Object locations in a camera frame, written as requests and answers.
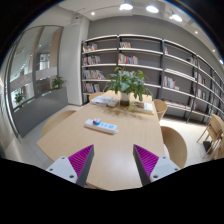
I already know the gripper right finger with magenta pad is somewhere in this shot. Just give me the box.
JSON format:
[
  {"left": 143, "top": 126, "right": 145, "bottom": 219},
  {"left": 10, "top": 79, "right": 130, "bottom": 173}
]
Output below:
[{"left": 133, "top": 144, "right": 180, "bottom": 186}]

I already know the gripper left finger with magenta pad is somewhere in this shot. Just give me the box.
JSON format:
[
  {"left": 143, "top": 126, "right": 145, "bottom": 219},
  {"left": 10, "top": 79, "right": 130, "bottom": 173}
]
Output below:
[{"left": 47, "top": 145, "right": 94, "bottom": 187}]

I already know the red and white charger plug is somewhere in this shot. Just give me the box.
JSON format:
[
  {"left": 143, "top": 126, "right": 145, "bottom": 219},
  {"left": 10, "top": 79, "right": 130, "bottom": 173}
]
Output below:
[{"left": 93, "top": 118, "right": 101, "bottom": 125}]

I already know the wooden chair near right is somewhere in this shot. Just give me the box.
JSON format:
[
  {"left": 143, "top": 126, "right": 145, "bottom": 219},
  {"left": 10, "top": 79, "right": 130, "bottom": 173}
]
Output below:
[{"left": 161, "top": 126, "right": 187, "bottom": 168}]

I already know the white power strip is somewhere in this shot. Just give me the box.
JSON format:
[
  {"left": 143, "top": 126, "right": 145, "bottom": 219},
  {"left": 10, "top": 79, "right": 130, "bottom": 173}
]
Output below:
[{"left": 84, "top": 119, "right": 118, "bottom": 134}]

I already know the wooden chair far right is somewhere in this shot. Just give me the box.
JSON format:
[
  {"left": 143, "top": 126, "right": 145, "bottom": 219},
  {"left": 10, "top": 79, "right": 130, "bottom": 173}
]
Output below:
[{"left": 154, "top": 99, "right": 168, "bottom": 120}]

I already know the yellow book stack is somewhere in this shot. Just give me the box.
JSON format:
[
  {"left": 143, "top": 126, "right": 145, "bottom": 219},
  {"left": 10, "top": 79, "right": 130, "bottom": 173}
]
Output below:
[{"left": 128, "top": 101, "right": 154, "bottom": 114}]

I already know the white open book stack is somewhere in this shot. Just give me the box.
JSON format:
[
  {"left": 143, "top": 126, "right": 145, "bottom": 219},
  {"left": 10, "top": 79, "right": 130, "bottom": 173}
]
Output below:
[{"left": 90, "top": 95, "right": 118, "bottom": 107}]

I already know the wooden side chair at right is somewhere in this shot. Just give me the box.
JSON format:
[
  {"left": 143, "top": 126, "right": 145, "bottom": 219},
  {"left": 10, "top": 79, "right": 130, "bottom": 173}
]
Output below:
[{"left": 203, "top": 114, "right": 224, "bottom": 159}]

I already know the small potted plant by window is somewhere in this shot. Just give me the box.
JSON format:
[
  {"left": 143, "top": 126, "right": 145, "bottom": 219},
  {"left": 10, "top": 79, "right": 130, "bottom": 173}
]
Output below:
[{"left": 52, "top": 75, "right": 65, "bottom": 89}]

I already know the green potted plant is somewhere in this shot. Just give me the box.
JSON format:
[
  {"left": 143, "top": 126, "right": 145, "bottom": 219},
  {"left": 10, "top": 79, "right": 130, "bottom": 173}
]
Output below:
[{"left": 105, "top": 67, "right": 154, "bottom": 106}]

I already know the large grey bookshelf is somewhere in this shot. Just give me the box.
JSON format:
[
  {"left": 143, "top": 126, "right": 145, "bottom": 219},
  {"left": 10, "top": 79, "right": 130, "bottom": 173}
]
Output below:
[{"left": 81, "top": 34, "right": 224, "bottom": 123}]

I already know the small potted plant lower left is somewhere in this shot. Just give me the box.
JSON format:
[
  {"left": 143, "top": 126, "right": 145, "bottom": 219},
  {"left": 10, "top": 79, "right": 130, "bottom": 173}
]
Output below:
[{"left": 15, "top": 93, "right": 25, "bottom": 105}]

